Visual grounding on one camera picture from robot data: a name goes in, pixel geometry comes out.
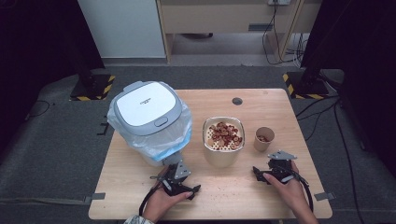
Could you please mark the red fruit bits in cup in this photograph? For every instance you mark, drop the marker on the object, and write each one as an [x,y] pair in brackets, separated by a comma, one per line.
[263,138]

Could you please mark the clear blue plastic trash bag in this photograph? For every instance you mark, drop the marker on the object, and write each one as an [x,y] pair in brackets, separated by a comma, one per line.
[152,144]

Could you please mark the light wooden desk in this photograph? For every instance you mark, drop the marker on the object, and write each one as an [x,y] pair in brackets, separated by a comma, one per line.
[218,17]

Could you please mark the white cabinet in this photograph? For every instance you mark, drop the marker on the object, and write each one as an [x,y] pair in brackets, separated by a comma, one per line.
[121,28]

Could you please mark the person's left hand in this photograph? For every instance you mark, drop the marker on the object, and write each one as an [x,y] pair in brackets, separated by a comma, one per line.
[160,203]

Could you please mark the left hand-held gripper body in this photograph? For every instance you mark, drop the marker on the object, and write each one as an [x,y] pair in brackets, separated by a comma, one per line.
[177,182]

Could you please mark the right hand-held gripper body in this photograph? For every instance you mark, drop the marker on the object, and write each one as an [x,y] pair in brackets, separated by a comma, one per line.
[281,168]

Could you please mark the black curtain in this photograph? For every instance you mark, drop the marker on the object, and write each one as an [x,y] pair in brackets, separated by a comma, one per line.
[37,46]
[361,46]

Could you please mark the brown paper cup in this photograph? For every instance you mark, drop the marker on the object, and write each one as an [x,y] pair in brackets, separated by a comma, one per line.
[261,146]

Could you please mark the grey tape strip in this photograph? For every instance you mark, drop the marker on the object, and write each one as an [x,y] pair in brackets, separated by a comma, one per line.
[95,197]
[324,196]

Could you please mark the person's right hand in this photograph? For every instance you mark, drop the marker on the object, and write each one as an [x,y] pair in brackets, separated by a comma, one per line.
[289,193]

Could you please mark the dried red fruit slices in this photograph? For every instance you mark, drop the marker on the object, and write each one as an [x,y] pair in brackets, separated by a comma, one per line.
[224,134]

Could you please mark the beige container with strainer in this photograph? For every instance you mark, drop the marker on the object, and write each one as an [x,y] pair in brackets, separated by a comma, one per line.
[221,158]

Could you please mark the white power strip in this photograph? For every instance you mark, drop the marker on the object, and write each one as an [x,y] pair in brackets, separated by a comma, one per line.
[279,2]

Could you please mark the grey table grommet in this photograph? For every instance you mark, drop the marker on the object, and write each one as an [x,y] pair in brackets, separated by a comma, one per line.
[237,101]

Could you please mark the white grey lidded trash can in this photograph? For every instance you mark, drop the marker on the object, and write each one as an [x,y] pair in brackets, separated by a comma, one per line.
[146,102]

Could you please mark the stand with striped base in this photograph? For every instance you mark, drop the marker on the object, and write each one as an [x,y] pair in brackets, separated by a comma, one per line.
[93,87]
[306,85]

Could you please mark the black tape marks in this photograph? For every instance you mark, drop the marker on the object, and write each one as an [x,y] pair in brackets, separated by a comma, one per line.
[103,127]

